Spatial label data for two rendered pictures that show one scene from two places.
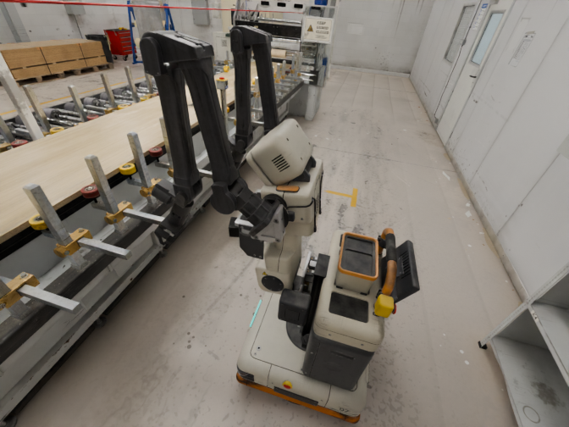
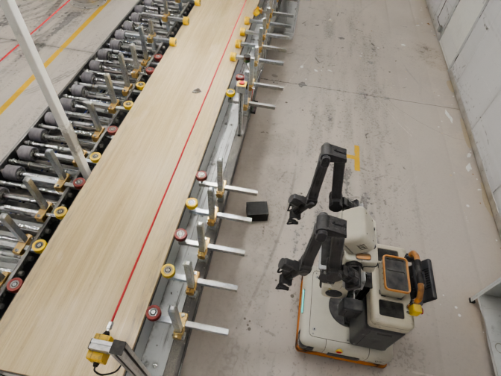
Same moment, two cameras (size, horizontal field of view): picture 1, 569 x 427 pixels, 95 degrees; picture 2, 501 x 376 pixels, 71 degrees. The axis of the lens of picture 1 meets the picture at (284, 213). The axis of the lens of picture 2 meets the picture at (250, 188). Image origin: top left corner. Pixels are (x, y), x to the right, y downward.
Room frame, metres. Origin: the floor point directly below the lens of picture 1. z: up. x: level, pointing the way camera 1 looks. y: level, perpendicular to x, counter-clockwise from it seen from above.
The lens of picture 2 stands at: (-0.12, 0.72, 2.83)
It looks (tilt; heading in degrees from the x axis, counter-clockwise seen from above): 51 degrees down; 353
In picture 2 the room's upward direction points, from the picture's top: 5 degrees clockwise
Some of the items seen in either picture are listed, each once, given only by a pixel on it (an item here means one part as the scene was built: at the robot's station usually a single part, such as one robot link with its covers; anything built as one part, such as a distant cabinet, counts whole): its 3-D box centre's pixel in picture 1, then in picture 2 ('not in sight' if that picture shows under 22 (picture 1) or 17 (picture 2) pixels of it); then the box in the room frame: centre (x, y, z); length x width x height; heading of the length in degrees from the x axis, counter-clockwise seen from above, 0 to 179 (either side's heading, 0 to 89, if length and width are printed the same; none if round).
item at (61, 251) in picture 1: (73, 242); (192, 283); (0.76, 0.90, 0.82); 0.14 x 0.06 x 0.05; 167
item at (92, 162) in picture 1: (109, 201); (202, 244); (0.98, 0.85, 0.89); 0.04 x 0.04 x 0.48; 77
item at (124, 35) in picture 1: (121, 44); not in sight; (9.60, 5.65, 0.41); 0.76 x 0.48 x 0.81; 174
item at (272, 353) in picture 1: (307, 337); (343, 313); (0.77, -0.20, 0.16); 0.67 x 0.64 x 0.25; 77
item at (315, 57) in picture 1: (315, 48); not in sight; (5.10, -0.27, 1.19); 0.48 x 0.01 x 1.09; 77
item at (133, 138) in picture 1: (144, 174); (212, 210); (1.22, 0.79, 0.91); 0.04 x 0.04 x 0.48; 77
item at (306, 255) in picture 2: (179, 132); (312, 247); (0.67, 0.30, 1.40); 0.11 x 0.06 x 0.43; 167
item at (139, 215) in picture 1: (129, 213); (212, 247); (1.01, 0.79, 0.80); 0.43 x 0.03 x 0.04; 77
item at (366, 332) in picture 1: (337, 300); (373, 294); (0.75, -0.29, 0.59); 0.55 x 0.34 x 0.83; 167
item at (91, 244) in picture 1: (86, 243); (201, 282); (0.76, 0.85, 0.82); 0.43 x 0.03 x 0.04; 77
